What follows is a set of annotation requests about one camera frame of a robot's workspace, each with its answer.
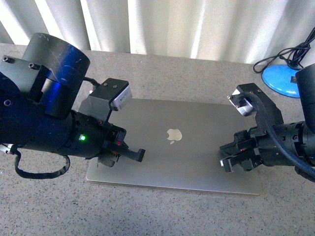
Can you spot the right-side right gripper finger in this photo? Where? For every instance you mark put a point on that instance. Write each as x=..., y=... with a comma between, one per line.
x=245, y=159
x=237, y=147

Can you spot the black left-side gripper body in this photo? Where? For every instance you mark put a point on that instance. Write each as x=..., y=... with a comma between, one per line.
x=89, y=139

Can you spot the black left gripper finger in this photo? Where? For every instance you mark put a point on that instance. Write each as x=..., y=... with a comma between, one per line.
x=136, y=156

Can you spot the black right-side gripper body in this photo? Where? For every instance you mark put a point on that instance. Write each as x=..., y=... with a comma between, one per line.
x=261, y=150

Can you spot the silver laptop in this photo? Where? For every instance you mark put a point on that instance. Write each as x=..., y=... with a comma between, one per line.
x=182, y=143

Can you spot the black right-side robot arm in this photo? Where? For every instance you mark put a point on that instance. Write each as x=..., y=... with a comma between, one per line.
x=306, y=85

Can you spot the black left-side robot arm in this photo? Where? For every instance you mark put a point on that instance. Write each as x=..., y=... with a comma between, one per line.
x=48, y=104

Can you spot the blue lamp base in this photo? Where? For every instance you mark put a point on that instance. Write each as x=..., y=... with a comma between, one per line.
x=281, y=79

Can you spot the white curtain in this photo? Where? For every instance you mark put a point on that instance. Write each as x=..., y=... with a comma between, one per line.
x=228, y=30

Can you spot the right-side wrist camera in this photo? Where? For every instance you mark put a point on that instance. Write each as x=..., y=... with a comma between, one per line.
x=249, y=99

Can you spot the left-side wrist camera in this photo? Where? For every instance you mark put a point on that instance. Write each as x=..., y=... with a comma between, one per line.
x=115, y=93

